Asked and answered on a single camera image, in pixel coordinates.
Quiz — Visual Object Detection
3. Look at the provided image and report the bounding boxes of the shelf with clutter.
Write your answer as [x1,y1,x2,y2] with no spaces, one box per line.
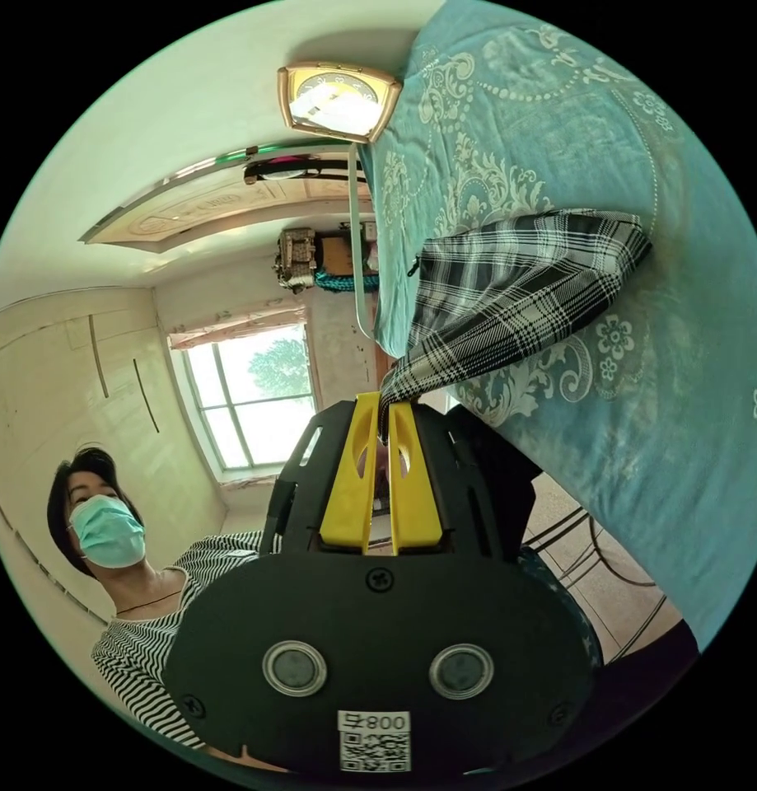
[271,222,382,295]

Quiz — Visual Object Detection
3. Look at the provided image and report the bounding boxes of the window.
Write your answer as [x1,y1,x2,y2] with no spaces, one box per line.
[179,322,320,472]

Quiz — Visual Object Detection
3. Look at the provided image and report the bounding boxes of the pink floral curtain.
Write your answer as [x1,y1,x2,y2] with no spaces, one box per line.
[167,307,310,352]

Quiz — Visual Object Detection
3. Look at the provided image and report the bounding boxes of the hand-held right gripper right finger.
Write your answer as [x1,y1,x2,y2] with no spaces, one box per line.
[387,401,445,555]

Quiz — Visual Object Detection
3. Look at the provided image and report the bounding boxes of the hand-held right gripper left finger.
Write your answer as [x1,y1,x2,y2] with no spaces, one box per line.
[319,392,381,553]

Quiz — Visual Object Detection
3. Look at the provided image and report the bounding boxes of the person's body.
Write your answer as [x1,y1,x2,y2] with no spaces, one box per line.
[46,446,280,752]

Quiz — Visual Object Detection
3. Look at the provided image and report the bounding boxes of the metal wire chair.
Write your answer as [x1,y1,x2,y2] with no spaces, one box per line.
[520,503,670,659]

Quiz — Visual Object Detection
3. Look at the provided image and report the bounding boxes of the gold-framed wall clock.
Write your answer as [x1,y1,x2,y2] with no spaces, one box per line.
[276,60,404,144]

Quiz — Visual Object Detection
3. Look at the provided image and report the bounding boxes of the black and white checkered pants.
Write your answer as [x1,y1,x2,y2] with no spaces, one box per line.
[377,208,653,414]

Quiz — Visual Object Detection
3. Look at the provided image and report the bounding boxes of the bed with teal floral sheet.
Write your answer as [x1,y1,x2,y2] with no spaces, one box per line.
[357,0,757,650]

